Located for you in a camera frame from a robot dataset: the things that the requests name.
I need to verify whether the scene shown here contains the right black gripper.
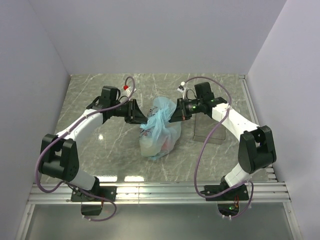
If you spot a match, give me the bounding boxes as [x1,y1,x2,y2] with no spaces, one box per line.
[169,97,204,123]

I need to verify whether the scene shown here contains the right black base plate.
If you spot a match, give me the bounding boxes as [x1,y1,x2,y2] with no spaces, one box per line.
[201,184,251,201]

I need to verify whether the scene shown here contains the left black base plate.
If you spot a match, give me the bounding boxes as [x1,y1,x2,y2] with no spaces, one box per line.
[70,186,117,202]

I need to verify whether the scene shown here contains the aluminium mounting rail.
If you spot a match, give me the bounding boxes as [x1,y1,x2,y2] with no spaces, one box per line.
[14,74,303,240]

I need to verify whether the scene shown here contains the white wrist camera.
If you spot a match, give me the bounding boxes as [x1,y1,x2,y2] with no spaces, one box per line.
[177,81,189,100]
[123,85,137,101]

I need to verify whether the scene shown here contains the clear plastic fruit tray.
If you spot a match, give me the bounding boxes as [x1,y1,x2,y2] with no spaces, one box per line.
[192,113,226,145]

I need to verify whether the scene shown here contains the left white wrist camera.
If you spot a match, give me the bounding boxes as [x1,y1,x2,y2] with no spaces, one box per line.
[123,85,137,101]

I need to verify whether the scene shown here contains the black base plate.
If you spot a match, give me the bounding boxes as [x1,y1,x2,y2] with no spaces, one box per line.
[201,184,251,201]
[70,186,117,202]

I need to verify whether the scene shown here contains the light blue plastic bag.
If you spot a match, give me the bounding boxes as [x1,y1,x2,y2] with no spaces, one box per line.
[139,96,182,161]

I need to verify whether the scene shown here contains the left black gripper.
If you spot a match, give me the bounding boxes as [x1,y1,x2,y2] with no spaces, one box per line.
[111,98,149,125]

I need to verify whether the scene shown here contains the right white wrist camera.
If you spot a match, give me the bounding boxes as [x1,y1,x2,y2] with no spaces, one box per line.
[177,81,189,100]

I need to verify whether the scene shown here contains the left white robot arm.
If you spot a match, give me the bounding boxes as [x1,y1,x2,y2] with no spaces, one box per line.
[35,86,147,201]

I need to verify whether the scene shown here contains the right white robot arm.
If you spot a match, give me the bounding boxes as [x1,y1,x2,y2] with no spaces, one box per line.
[169,81,277,200]

